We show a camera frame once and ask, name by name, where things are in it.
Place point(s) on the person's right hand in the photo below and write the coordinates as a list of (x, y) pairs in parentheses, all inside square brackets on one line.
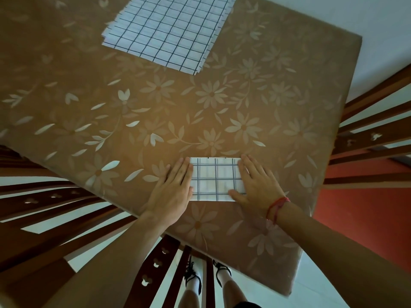
[(260, 192)]

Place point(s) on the person's left hand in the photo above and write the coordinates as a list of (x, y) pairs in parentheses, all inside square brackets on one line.
[(171, 195)]

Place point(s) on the person's right forearm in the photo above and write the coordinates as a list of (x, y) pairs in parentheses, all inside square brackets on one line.
[(346, 263)]

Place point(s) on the person's left forearm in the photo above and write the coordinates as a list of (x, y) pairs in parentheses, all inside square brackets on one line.
[(106, 272)]

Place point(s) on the person's right leg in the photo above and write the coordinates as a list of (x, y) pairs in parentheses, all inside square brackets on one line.
[(234, 293)]

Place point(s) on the person's leg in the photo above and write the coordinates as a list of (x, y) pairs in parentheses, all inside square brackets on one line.
[(234, 293), (189, 299)]

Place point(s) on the person's left leg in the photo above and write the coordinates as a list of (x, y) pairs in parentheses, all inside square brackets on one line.
[(189, 299)]

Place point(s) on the white right sock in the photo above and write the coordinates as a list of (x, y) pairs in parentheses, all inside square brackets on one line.
[(224, 277)]

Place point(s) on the white sock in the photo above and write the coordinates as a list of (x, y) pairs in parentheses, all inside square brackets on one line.
[(224, 277), (194, 285)]

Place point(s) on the white left sock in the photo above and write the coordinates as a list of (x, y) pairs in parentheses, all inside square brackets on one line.
[(194, 285)]

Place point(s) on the black shorts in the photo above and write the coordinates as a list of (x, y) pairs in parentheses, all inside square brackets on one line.
[(247, 305)]

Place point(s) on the wooden chair with sticker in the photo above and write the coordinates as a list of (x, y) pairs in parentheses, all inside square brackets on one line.
[(395, 131)]

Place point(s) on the wooden table with floral cover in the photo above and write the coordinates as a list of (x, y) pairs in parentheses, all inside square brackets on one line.
[(64, 60)]

